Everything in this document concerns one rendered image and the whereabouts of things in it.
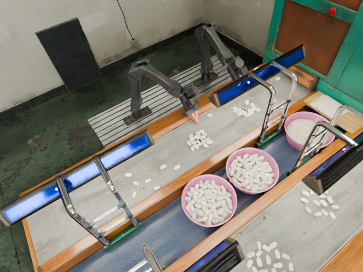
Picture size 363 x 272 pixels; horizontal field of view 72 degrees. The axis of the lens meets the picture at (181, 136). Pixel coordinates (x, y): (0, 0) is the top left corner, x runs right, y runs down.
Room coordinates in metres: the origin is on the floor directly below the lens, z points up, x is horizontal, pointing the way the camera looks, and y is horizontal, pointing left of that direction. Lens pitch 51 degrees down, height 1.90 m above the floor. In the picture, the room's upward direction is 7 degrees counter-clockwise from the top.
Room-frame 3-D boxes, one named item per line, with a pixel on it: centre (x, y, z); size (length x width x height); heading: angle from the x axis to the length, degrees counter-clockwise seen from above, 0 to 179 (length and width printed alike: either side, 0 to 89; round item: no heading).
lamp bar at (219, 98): (1.01, -0.44, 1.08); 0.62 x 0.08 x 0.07; 118
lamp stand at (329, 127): (0.58, -0.67, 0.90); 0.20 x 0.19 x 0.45; 118
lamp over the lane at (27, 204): (0.55, 0.41, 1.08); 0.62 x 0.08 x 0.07; 118
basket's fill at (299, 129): (0.84, -0.73, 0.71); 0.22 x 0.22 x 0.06
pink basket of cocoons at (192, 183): (0.50, -0.09, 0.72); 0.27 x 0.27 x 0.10
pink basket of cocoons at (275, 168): (0.63, -0.34, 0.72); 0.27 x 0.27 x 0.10
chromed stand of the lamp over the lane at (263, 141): (0.94, -0.48, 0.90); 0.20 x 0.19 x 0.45; 118
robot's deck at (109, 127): (1.14, -0.10, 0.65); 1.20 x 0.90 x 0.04; 120
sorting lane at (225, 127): (0.86, -0.03, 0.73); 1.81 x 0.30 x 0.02; 118
